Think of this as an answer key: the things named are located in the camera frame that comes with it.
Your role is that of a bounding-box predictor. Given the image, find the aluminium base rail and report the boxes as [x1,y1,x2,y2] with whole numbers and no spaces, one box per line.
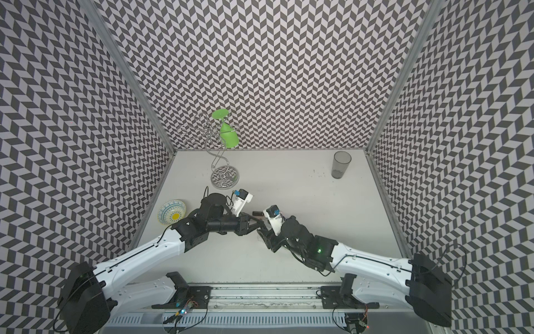
[101,283,437,333]

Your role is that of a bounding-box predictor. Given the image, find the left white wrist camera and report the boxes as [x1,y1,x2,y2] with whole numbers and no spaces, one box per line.
[232,189,253,217]

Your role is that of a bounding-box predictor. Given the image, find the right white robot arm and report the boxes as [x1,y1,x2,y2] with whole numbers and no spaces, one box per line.
[258,215,453,327]

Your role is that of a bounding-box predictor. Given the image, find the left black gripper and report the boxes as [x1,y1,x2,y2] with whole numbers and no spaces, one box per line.
[208,212,264,237]

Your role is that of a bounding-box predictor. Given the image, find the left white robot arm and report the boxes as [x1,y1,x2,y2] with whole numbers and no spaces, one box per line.
[52,193,268,333]

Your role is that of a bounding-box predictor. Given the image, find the green plastic goblet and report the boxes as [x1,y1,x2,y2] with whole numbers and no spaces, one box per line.
[211,109,239,149]

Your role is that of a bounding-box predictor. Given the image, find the grey glass tumbler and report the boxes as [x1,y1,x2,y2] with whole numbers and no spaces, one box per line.
[331,151,352,179]

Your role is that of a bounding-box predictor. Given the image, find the circuit board wires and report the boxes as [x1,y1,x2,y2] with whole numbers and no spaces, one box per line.
[163,298,209,334]
[331,306,370,334]

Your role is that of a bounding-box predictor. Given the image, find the metal wire cup stand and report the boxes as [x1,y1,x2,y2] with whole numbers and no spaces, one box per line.
[181,111,239,190]

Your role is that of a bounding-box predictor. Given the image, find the yellow blue patterned bowl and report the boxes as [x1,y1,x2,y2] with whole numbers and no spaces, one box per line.
[157,200,186,225]

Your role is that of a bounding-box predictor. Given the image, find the black mounting plate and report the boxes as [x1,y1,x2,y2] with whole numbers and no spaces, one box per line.
[318,274,380,310]
[151,271,212,310]

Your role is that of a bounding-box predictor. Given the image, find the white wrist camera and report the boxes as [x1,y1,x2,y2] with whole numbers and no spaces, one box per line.
[232,189,253,217]
[264,205,285,236]

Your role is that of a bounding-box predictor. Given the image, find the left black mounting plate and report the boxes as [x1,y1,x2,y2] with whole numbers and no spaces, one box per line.
[151,271,212,310]

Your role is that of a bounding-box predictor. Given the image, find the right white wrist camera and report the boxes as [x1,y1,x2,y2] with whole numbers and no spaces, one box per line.
[264,205,285,236]

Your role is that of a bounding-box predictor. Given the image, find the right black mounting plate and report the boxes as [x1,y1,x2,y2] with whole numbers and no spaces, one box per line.
[318,274,380,310]

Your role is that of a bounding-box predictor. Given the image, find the left circuit board wires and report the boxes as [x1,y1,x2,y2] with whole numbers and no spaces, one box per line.
[163,298,209,334]

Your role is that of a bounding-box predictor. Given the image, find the right circuit board wires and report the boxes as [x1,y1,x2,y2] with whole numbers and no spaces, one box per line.
[331,306,370,334]

